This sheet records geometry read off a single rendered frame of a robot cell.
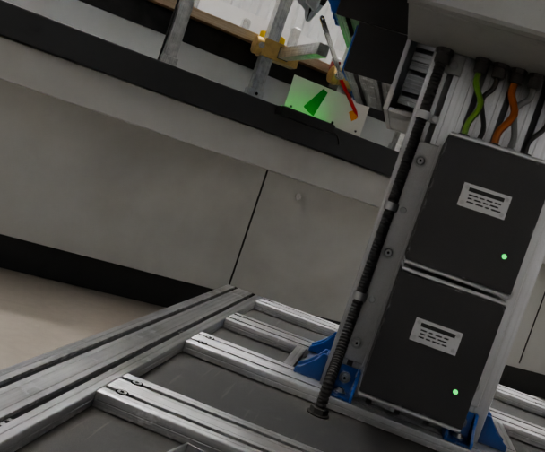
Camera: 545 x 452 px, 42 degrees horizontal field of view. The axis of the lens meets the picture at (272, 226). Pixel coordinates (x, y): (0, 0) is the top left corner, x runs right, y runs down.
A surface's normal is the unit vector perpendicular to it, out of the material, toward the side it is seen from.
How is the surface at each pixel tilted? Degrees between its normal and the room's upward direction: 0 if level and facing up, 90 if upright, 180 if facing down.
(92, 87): 90
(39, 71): 90
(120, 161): 90
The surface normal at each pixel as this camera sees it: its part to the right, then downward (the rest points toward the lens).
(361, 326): -0.18, 0.01
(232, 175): 0.35, 0.18
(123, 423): 0.32, -0.95
